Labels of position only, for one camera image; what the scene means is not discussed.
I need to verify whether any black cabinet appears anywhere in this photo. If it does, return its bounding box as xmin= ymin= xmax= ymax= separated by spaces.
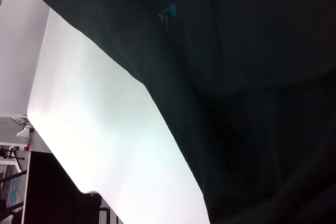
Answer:
xmin=22 ymin=150 xmax=103 ymax=224

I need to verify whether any small white plastic object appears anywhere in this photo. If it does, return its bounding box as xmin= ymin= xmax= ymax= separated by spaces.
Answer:
xmin=16 ymin=126 xmax=32 ymax=137

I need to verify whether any black tripod rod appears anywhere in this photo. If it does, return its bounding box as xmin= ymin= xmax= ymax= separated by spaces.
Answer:
xmin=0 ymin=147 xmax=26 ymax=162

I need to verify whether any red cord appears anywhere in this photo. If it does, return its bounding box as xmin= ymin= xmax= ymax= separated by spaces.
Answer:
xmin=25 ymin=129 xmax=35 ymax=152

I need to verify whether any blue patterned sheet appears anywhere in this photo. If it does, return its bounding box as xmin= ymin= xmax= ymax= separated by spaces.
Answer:
xmin=6 ymin=176 xmax=24 ymax=208

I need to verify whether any black metal handle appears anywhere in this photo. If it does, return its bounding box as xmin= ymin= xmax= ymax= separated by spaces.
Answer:
xmin=99 ymin=206 xmax=111 ymax=224

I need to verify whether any black shirt with FREE print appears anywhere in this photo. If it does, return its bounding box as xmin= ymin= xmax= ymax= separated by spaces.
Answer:
xmin=18 ymin=0 xmax=336 ymax=224

